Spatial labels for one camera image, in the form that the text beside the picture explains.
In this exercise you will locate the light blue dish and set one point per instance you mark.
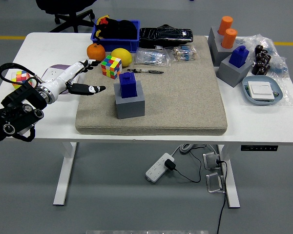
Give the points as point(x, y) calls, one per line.
point(261, 102)

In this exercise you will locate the yellow lemon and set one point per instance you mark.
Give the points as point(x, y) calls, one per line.
point(122, 57)

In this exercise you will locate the grey cube seal holder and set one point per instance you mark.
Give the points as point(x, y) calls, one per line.
point(130, 107)
point(230, 75)

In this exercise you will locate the white power strip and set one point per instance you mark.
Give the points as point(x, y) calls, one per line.
point(156, 169)

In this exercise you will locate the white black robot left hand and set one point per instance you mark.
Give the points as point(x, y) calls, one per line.
point(61, 81)

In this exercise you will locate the orange cylinder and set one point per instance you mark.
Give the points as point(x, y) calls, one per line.
point(229, 38)
point(225, 24)

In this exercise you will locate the clear acrylic stand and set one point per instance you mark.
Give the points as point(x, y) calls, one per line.
point(211, 159)
point(215, 182)

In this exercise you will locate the orange fruit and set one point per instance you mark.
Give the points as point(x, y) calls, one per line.
point(95, 52)

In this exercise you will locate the clear bag of blue parts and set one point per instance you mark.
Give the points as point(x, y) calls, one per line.
point(278, 61)

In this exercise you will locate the pastel colour puzzle cube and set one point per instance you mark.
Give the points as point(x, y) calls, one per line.
point(20, 76)

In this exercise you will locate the black plastic-wrapped package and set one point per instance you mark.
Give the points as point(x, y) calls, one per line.
point(166, 35)

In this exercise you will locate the tall grey double holder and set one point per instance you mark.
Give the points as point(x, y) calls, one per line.
point(216, 52)

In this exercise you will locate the black table control panel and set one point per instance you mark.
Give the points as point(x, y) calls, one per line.
point(258, 148)

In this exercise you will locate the blue plastic bin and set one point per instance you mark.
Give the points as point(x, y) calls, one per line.
point(117, 45)

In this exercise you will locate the bag of blue resistors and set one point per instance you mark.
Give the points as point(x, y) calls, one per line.
point(151, 58)

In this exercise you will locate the black pen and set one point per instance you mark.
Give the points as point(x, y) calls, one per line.
point(146, 71)

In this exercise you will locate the black cloth bundle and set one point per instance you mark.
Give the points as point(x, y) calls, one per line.
point(124, 29)

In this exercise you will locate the white table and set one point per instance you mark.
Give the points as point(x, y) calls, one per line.
point(39, 114)

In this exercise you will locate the yellow red tool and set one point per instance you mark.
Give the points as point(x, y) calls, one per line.
point(103, 20)

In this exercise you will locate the white wall socket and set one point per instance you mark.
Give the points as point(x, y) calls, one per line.
point(52, 73)

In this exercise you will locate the green circuit board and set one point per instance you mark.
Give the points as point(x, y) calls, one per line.
point(246, 89)

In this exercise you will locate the grey-brown mat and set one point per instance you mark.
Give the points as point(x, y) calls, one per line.
point(180, 102)

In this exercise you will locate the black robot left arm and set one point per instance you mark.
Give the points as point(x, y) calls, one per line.
point(19, 97)

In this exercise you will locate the black office chair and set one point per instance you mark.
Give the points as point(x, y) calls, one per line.
point(73, 18)

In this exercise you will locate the blue seal stamp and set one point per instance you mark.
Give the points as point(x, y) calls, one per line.
point(238, 57)
point(128, 85)

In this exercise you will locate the black capacitor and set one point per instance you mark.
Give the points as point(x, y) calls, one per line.
point(259, 49)
point(259, 65)
point(266, 68)
point(267, 59)
point(259, 58)
point(256, 70)

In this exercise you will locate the bright colour puzzle cube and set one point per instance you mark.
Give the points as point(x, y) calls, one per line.
point(111, 66)

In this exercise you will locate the bag of tan resistors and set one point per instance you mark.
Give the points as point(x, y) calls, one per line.
point(184, 54)

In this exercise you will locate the white switch panel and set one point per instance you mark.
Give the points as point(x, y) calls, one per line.
point(261, 90)

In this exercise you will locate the black power adapter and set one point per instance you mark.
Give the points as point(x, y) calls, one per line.
point(169, 164)

